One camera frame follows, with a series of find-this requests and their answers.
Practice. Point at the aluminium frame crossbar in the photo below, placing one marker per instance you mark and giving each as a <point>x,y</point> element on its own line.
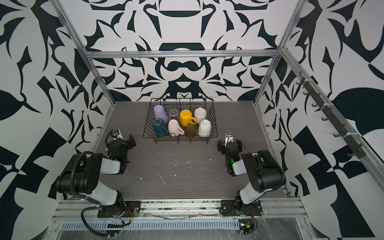
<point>181,54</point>

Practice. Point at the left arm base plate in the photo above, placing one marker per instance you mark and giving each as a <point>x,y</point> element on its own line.
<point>127,209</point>

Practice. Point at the grey wall hook rail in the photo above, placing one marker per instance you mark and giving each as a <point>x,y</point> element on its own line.
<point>332,115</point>

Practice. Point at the dark green mug white inside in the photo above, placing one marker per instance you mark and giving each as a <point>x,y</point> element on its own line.
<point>160,128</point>

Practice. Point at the lavender plastic cup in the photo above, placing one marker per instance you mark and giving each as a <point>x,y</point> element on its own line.
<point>160,113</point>

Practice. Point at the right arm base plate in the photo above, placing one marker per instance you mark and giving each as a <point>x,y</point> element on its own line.
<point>232,208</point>

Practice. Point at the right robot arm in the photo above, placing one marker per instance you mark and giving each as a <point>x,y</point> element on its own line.
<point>264,173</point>

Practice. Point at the white slotted cable duct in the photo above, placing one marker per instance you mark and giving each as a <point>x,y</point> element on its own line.
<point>187,224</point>

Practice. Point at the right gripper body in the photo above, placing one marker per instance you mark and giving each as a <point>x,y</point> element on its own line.
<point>224,151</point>

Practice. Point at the black wire dish rack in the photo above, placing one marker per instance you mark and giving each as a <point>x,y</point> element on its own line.
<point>180,104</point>

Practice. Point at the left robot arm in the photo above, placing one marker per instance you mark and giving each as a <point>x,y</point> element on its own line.
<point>81,176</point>

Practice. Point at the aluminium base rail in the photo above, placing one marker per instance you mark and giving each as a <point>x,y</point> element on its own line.
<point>170,209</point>

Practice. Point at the olive green glass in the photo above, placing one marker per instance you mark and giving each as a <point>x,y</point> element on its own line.
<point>190,131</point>

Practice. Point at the white mug red inside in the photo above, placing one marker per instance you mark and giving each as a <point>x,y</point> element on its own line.
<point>200,114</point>

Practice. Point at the cream white mug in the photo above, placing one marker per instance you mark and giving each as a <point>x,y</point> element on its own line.
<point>205,127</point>

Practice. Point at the clear glass tumbler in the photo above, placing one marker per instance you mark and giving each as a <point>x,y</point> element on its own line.
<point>174,114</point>

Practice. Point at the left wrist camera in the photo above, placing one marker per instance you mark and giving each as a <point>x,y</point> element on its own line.
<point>116,134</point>

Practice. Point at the yellow mug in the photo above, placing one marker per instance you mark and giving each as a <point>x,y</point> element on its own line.
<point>187,118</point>

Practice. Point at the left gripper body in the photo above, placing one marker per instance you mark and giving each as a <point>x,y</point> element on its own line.
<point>127,146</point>

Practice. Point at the green circuit board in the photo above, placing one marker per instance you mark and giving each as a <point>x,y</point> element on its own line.
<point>246,227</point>

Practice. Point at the cream mug pink handle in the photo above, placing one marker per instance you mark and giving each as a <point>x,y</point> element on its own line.
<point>174,128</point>

